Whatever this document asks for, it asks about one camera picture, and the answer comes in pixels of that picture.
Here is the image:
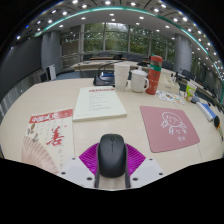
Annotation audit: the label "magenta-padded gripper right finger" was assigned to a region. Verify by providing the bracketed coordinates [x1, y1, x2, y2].
[124, 143, 166, 189]

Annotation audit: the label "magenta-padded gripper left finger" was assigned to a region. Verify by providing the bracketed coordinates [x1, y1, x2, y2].
[57, 142, 101, 189]

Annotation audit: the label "black computer mouse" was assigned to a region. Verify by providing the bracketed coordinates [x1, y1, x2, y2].
[96, 133, 129, 179]

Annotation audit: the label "pink mouse pad with drawing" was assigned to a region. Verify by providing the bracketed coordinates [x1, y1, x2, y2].
[139, 105, 201, 154]

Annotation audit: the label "red and white magazine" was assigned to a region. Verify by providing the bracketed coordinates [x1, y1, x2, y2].
[20, 107, 76, 176]

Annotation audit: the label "white paper booklet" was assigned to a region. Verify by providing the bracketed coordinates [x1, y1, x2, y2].
[72, 85, 128, 122]

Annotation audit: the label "colourful sticker sheet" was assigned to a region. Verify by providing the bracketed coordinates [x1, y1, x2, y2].
[155, 89, 185, 105]

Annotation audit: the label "black and orange handheld microphone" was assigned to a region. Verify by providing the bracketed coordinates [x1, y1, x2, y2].
[213, 114, 224, 141]

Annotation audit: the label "white cardboard box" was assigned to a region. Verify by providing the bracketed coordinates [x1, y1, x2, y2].
[156, 73, 181, 95]

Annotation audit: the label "white lidded mug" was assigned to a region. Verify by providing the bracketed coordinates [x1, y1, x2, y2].
[130, 65, 150, 94]

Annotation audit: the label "green printed paper cup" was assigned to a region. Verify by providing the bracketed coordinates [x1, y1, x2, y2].
[185, 81, 198, 101]

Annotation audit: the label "red bottle with green band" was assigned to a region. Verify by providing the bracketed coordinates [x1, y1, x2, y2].
[145, 54, 164, 96]

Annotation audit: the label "stack of white paper cups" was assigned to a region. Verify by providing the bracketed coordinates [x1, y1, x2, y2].
[113, 63, 131, 92]

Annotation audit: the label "white standing board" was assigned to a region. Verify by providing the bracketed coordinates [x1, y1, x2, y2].
[46, 64, 57, 81]

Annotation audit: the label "ceiling lights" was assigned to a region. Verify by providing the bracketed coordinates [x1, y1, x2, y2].
[9, 0, 223, 78]

